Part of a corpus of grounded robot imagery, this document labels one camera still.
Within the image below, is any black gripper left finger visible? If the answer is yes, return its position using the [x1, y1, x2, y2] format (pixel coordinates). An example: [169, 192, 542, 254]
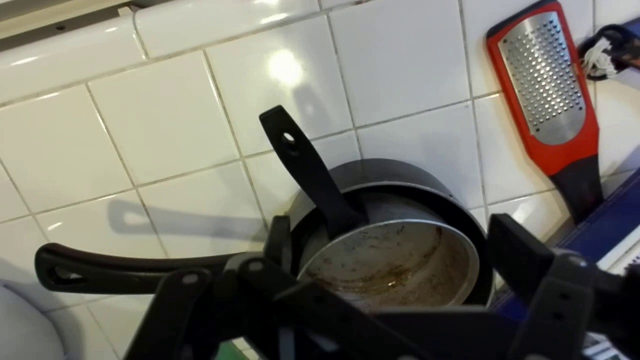
[125, 211, 428, 360]

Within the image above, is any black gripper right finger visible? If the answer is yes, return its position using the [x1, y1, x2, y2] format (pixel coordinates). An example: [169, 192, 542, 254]
[484, 211, 640, 360]

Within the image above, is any green cloth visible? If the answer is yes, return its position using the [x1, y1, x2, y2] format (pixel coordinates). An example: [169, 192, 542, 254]
[218, 335, 259, 360]

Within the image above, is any white open counter drawer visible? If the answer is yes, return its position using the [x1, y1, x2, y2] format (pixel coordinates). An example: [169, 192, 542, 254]
[0, 0, 136, 41]

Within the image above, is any black pot with long handle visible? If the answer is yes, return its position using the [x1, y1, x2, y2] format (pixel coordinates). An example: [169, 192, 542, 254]
[31, 156, 496, 309]

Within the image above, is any red handled metal grater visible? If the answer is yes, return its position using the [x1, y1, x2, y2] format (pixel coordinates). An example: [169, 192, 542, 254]
[484, 0, 606, 226]

